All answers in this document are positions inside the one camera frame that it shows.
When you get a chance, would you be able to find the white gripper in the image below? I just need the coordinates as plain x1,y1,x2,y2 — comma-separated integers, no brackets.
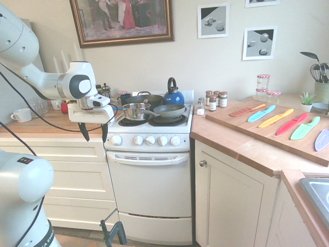
67,102,115,144

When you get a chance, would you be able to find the white freestanding oven stove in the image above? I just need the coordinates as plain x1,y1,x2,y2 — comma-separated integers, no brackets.
103,90,194,246

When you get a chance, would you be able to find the white oven door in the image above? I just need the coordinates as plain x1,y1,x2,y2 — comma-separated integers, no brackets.
106,150,192,218

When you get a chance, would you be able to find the white oven bottom drawer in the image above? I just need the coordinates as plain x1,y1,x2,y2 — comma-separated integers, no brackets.
117,211,193,246

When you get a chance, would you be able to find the french press coffee maker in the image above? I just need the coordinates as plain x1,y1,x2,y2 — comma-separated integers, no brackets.
101,82,112,99

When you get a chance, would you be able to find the dark blue mug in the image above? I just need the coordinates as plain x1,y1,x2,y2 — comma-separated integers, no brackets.
117,93,132,107

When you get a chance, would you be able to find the stainless steel saucepan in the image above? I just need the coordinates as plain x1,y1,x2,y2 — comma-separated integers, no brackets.
121,102,158,121

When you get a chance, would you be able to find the cream drawer cabinet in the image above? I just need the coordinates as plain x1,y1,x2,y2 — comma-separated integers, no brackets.
0,137,120,232

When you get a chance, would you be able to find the clear drinking glass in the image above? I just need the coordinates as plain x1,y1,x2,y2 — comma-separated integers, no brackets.
38,97,50,115

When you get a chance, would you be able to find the dark wok pan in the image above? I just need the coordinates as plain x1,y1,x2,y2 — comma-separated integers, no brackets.
124,91,164,109

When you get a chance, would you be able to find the white coffee mug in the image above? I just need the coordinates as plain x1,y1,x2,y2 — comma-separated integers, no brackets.
10,108,33,123

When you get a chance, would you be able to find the grey frying pan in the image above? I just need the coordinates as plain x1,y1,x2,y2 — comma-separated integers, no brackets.
153,104,186,118

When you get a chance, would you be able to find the black clamp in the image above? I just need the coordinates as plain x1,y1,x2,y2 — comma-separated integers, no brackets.
99,208,127,247

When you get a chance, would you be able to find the glass salt shaker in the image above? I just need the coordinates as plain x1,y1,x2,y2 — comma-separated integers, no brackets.
196,97,205,116

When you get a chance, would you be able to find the gold framed painting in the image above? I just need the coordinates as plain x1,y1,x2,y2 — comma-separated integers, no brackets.
69,0,175,49

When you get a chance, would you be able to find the red-orange serrated knife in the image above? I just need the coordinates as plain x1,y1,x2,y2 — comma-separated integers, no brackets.
229,103,266,117

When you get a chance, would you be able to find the cream cabinet with knob door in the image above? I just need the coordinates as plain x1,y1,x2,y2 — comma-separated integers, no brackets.
194,138,282,247

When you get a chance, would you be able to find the blue sheathed knife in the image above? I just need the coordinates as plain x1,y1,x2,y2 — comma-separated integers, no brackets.
247,104,277,123

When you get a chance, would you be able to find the short glass jar checkered lid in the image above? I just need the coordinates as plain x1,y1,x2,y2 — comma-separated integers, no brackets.
255,88,269,103
266,90,281,105

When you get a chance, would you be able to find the large wooden cutting board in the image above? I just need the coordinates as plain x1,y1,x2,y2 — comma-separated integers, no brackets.
205,102,329,167

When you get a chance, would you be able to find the tall glass jar checkered lid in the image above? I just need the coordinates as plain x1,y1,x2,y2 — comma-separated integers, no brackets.
257,74,271,91

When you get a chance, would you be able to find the yellow sheathed knife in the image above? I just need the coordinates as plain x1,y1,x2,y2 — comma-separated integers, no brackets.
258,108,295,129

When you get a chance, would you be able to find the red sheathed knife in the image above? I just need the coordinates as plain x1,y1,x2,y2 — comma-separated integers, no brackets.
276,112,308,136

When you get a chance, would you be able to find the green sheathed knife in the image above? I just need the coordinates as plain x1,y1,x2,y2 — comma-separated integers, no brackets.
290,116,321,141

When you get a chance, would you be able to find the grey shapes print partly seen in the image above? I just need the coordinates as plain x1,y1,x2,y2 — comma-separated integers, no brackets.
244,0,281,9

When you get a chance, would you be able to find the small potted succulent plant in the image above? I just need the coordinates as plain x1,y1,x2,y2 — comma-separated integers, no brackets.
299,91,318,113

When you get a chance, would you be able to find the light blue bowl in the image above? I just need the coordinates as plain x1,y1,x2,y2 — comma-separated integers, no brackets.
311,102,329,114

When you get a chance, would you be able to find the purple sheathed knife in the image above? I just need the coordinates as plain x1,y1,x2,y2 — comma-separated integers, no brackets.
314,128,329,152

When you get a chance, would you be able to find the metal whisk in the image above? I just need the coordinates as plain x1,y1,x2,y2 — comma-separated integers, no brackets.
309,63,323,83

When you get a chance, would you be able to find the black spatula utensil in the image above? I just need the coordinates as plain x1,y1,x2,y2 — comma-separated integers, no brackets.
299,51,322,68

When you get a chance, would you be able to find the green utensil holder crock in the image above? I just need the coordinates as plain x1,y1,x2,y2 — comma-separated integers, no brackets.
314,80,329,104

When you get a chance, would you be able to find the stainless steel sink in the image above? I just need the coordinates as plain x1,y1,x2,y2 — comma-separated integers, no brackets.
298,177,329,228

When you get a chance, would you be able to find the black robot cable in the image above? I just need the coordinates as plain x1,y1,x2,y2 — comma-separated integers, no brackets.
0,61,121,247

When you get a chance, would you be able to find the blue kettle black handle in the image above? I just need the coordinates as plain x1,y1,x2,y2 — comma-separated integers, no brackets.
162,77,185,106

